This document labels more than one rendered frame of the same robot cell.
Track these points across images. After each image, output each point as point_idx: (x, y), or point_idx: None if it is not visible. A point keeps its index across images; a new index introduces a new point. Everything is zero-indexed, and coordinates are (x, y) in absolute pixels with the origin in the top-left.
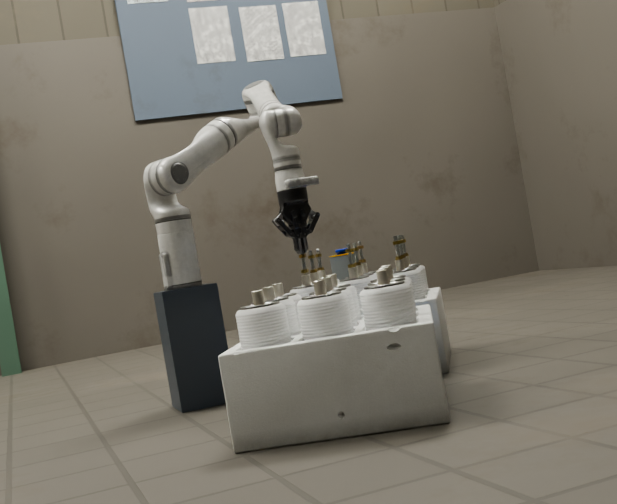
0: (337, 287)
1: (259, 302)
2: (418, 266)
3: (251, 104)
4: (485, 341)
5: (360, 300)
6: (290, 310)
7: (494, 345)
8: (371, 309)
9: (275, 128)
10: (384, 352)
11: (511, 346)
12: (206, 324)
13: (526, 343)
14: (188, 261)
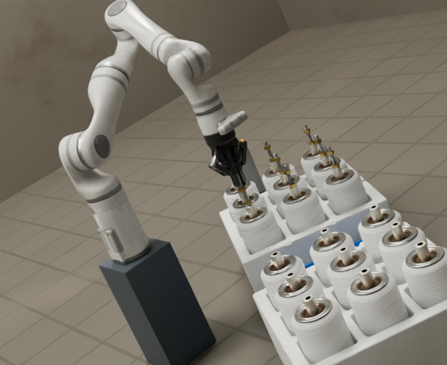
0: (339, 244)
1: (314, 309)
2: (340, 158)
3: (122, 31)
4: (382, 190)
5: (313, 217)
6: (321, 291)
7: (401, 198)
8: (425, 287)
9: (190, 74)
10: None
11: (423, 198)
12: (172, 284)
13: (434, 191)
14: (135, 230)
